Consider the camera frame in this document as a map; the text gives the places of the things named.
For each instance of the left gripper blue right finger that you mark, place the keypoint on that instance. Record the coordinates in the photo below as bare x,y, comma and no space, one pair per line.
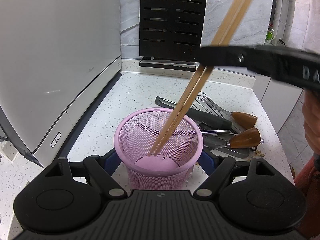
207,163

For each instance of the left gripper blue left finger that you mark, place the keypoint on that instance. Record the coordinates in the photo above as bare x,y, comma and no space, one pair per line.
112,161

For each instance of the pink mesh utensil cup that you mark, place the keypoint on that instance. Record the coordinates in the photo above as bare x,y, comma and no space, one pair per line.
153,165

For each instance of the wooden handled utensil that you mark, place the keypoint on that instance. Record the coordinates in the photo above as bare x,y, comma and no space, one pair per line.
247,139

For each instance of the wire whisk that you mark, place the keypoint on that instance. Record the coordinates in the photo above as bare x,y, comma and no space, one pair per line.
245,120

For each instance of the wooden chopstick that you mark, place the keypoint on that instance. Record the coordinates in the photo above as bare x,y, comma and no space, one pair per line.
207,67
200,67

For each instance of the dark grey peeler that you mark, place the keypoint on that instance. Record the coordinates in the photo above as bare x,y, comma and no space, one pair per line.
211,120

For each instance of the red sleeve forearm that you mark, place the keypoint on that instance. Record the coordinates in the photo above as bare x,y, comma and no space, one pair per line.
307,182

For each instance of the person's right hand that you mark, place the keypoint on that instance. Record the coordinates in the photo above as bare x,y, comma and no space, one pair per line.
311,115

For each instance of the green cup on sill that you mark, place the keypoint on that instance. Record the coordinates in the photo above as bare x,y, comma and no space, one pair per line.
269,36

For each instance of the white countertop appliance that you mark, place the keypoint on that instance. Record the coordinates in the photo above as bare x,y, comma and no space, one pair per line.
56,58

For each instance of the black slotted knife block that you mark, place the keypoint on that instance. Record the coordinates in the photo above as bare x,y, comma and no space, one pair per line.
170,33

